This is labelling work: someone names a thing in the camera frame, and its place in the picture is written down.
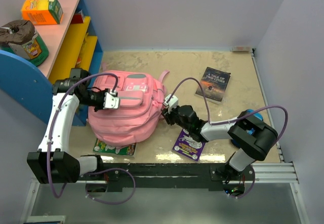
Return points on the blue pink yellow shelf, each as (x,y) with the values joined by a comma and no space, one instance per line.
(27,89)

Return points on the brown topped green canister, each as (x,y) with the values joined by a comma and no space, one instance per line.
(21,38)

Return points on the pink student backpack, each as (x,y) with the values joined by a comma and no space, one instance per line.
(141,100)

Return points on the green paperback book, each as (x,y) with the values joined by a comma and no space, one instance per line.
(103,149)

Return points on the purple paperback book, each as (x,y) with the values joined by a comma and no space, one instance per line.
(186,146)

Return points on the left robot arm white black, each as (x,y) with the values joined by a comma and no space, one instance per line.
(52,155)

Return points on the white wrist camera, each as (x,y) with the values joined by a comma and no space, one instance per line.
(111,100)
(171,101)

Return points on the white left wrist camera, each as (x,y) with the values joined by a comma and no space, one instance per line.
(111,100)

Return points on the small pink white eraser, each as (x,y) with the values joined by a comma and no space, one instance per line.
(241,49)

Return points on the dark novel Two Cities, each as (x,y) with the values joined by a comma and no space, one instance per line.
(214,84)

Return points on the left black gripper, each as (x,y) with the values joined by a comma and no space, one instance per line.
(104,91)

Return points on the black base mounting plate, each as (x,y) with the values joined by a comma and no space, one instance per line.
(163,176)

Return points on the red item on shelf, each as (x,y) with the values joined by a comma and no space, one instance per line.
(78,17)

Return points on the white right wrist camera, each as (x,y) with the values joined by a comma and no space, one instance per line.
(171,101)

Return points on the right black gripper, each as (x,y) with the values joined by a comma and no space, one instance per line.
(168,116)

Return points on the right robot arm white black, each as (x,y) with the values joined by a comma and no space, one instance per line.
(254,137)

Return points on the blue pencil case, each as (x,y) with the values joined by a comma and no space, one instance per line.
(251,131)

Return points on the orange green juice box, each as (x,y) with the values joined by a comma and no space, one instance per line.
(42,12)

